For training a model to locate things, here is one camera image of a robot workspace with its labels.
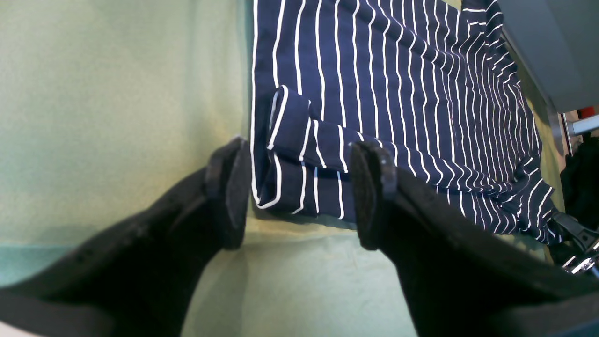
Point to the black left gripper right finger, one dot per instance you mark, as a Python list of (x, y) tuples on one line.
[(457, 279)]

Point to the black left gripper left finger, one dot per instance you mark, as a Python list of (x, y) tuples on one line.
[(137, 277)]

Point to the navy white striped T-shirt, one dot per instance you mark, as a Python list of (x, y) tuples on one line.
[(433, 85)]

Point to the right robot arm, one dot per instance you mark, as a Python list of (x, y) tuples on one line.
[(578, 252)]

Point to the light green table cloth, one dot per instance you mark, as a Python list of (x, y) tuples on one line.
[(105, 104)]

